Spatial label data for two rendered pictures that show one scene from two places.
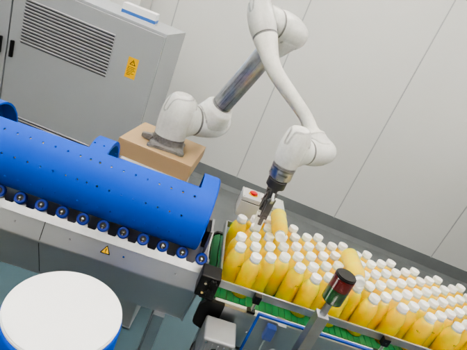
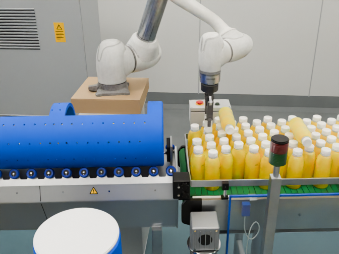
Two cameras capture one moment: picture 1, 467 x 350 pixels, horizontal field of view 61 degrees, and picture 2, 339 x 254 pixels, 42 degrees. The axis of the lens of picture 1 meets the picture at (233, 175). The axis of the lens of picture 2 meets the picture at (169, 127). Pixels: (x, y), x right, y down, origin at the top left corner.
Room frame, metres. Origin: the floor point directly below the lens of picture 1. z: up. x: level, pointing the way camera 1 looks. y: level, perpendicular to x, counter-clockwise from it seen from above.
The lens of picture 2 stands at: (-0.38, -0.17, 2.02)
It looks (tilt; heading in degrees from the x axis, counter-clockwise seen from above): 28 degrees down; 6
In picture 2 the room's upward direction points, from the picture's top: 1 degrees counter-clockwise
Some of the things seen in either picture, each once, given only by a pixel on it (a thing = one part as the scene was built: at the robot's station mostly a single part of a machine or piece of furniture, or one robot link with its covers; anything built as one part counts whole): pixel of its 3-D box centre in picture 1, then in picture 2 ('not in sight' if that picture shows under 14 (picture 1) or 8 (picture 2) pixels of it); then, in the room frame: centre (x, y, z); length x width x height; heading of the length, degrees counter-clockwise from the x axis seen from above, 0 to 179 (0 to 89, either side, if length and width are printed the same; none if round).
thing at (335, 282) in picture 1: (342, 282); (279, 145); (1.01, -0.42, 1.23); 0.06 x 0.06 x 0.04
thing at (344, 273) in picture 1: (334, 294); (277, 157); (1.01, -0.42, 1.18); 0.06 x 0.06 x 0.16
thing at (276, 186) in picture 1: (274, 187); (209, 91); (1.41, -0.16, 1.26); 0.08 x 0.07 x 0.09; 7
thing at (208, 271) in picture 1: (208, 281); (181, 186); (1.13, -0.06, 0.95); 0.10 x 0.07 x 0.10; 7
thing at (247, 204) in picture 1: (259, 207); (209, 112); (1.63, -0.17, 1.05); 0.20 x 0.10 x 0.10; 97
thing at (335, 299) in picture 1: (335, 293); (278, 156); (1.01, -0.42, 1.18); 0.06 x 0.06 x 0.05
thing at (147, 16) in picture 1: (140, 13); not in sight; (2.91, 1.05, 1.48); 0.24 x 0.12 x 0.08; 99
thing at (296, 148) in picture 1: (295, 146); (213, 50); (1.42, -0.17, 1.44); 0.13 x 0.11 x 0.16; 136
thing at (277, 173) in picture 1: (281, 171); (210, 75); (1.41, -0.16, 1.33); 0.09 x 0.09 x 0.06
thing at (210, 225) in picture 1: (206, 237); (169, 153); (1.32, 0.01, 0.99); 0.10 x 0.02 x 0.12; 7
